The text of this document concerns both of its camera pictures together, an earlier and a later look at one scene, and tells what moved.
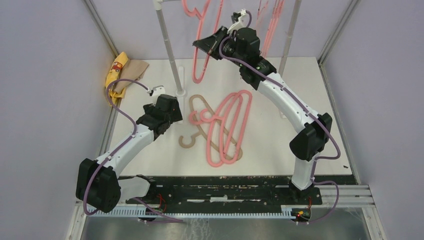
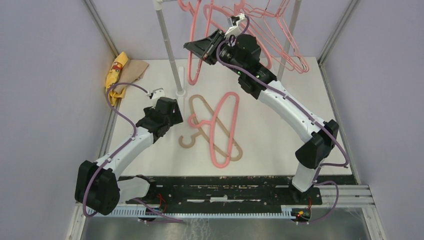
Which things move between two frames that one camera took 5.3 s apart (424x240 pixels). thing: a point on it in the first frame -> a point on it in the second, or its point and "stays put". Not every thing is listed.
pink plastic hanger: [201, 18] -> [194, 13]
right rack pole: [292, 33] stays put
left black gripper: [176, 116] stays put
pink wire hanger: [262, 7] -> [270, 27]
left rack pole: [157, 5] stays put
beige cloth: [133, 70] stays put
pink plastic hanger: [228, 127] -> [237, 17]
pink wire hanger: [278, 6] -> [283, 40]
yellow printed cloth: [114, 74] stays put
